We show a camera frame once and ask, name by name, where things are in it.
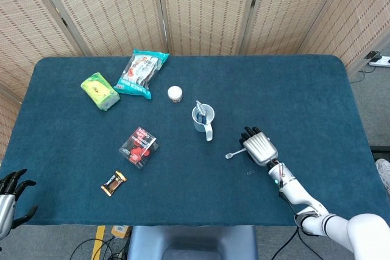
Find blue white toothpaste tube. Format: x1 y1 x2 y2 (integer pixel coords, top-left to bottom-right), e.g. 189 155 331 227
195 100 210 124

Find black plug adapter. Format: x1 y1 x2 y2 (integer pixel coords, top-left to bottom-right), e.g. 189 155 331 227
364 50 382 63

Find yellow floor tape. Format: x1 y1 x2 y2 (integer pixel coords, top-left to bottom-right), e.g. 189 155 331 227
91 225 106 260

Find green tissue pack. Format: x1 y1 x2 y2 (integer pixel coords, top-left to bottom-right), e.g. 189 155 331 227
80 72 121 112

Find black power cord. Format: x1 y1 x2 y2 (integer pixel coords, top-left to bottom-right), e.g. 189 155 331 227
349 65 375 83

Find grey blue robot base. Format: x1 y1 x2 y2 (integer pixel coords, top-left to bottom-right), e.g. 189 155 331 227
126 225 259 260

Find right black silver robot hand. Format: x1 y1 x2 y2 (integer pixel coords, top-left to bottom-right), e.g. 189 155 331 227
238 125 278 166

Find white sneaker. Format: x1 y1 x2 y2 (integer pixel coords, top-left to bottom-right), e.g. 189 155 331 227
375 158 390 186

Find small clear jar white lid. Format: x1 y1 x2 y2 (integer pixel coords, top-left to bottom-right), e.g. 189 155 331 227
167 85 183 104

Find black floor cables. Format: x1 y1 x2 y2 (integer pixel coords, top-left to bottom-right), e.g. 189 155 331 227
68 235 130 260

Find orange cardboard box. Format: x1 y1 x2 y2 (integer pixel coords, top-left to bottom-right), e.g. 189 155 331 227
110 225 132 238

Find teal snack bag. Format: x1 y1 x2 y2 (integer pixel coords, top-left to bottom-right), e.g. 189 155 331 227
113 48 170 100

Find brown orange chocolate bar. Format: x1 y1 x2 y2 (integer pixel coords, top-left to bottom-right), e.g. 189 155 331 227
101 170 128 197

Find blue table cloth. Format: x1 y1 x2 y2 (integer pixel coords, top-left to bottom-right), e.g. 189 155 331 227
0 55 390 227

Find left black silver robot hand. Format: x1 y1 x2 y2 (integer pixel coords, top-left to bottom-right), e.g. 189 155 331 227
0 168 39 239

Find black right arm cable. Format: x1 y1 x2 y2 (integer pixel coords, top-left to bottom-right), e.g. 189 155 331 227
270 191 305 260

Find light blue plastic mug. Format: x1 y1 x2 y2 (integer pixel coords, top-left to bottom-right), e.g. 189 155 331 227
191 104 216 142

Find clear box of coffee capsules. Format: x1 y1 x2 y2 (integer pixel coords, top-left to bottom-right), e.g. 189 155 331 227
118 125 160 170

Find white toothbrush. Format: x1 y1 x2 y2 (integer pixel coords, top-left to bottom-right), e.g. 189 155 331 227
225 147 247 160

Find white power strip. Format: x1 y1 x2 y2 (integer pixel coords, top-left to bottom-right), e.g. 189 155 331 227
368 55 390 68

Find woven folding screen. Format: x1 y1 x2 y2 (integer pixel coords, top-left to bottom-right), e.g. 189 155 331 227
0 0 390 163

